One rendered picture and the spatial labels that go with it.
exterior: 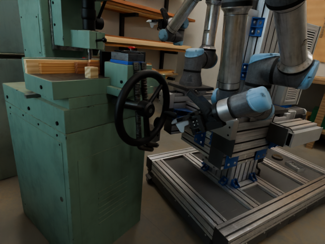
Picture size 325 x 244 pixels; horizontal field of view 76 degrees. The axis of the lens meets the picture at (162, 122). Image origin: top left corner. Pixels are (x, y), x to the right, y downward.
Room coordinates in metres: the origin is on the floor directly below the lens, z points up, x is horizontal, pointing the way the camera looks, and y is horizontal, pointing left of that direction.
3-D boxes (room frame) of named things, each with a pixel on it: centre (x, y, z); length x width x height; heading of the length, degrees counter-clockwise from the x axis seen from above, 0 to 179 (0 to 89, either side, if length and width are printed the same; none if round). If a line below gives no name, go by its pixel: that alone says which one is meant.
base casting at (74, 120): (1.01, 0.44, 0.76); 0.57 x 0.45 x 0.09; 54
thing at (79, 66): (0.96, 0.31, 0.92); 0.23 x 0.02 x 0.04; 144
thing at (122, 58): (0.87, 0.15, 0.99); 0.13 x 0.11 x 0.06; 144
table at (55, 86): (0.92, 0.23, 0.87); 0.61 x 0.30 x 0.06; 144
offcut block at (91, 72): (0.79, 0.28, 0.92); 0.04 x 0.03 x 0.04; 151
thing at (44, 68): (1.02, 0.29, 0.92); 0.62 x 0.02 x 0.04; 144
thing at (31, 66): (0.99, 0.33, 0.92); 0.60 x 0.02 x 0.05; 144
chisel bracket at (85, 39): (0.95, 0.36, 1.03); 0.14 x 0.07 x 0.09; 54
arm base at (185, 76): (1.40, -0.16, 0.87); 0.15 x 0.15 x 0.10
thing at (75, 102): (0.91, 0.29, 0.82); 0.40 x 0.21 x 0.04; 144
